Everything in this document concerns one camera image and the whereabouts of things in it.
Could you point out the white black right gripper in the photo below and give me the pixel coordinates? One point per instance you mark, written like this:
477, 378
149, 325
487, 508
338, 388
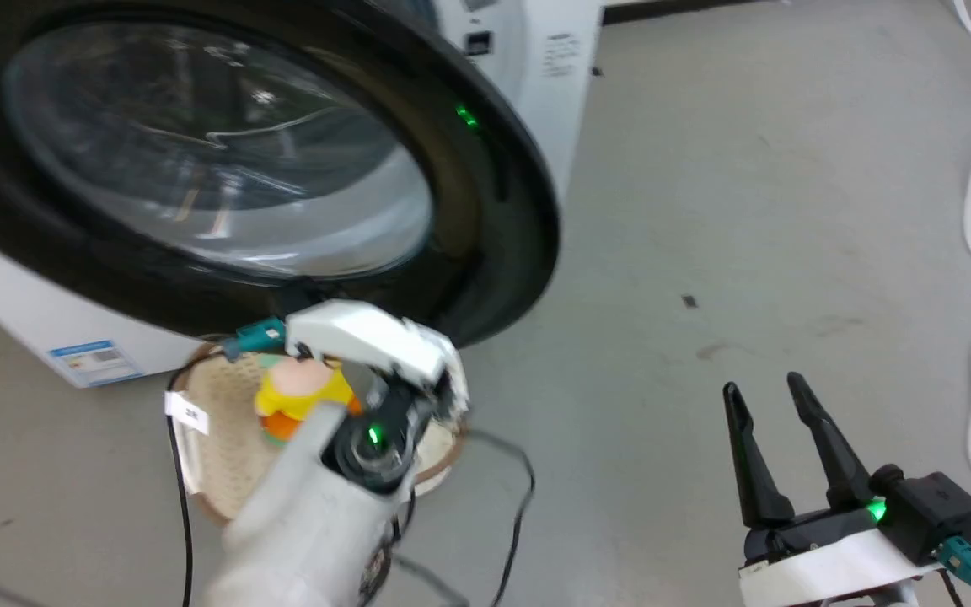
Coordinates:
823, 569

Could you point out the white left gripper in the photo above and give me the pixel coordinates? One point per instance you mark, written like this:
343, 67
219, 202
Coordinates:
367, 333

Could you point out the black round glass washer door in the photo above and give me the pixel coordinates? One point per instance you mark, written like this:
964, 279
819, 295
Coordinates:
485, 211

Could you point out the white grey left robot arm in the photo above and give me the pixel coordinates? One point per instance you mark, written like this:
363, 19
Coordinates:
308, 523

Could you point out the white washing machine body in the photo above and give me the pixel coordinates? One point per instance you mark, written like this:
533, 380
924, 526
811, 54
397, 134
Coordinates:
22, 295

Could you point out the yellow orange doll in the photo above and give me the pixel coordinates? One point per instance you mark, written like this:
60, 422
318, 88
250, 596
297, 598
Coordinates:
300, 392

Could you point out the white basket tag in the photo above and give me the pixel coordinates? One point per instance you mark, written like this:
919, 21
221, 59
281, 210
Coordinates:
186, 413

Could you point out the beige woven laundry basket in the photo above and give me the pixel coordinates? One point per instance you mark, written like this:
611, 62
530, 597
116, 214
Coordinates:
224, 455

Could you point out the blue white energy label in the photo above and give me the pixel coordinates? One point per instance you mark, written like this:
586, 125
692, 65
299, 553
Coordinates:
96, 362

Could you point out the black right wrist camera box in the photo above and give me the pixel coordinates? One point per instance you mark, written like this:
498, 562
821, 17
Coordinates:
932, 510

